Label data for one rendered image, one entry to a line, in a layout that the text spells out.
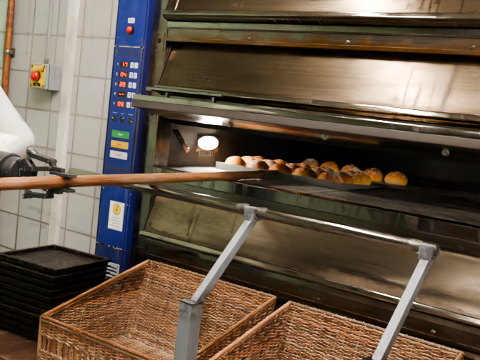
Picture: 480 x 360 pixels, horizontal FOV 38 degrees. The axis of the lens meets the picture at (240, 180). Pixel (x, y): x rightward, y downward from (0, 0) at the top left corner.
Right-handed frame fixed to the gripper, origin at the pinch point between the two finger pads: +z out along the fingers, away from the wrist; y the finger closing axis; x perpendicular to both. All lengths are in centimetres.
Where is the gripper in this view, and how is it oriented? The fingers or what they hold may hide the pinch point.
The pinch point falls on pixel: (62, 181)
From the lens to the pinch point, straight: 183.4
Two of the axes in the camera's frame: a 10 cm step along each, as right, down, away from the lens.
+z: 8.1, 1.5, -5.6
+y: -1.1, 9.9, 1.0
